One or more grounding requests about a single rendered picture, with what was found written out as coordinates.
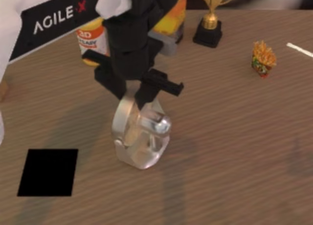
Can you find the black square mat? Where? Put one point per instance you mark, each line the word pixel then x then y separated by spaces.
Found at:
pixel 49 172

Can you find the gold trophy on black base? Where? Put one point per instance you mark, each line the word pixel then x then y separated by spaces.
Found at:
pixel 210 19

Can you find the toy french fries carton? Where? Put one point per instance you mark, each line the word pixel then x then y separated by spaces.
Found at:
pixel 264 60

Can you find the grey box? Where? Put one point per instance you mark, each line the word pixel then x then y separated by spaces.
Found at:
pixel 166 42

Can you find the clear plastic tape dispenser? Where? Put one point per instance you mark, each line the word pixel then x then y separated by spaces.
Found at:
pixel 144 146

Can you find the white tape strip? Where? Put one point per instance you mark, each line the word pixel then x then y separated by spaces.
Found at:
pixel 299 49

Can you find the orange yellow carton box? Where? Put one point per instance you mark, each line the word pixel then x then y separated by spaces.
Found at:
pixel 172 14

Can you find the orange and white bottle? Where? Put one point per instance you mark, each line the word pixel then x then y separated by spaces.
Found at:
pixel 91 44

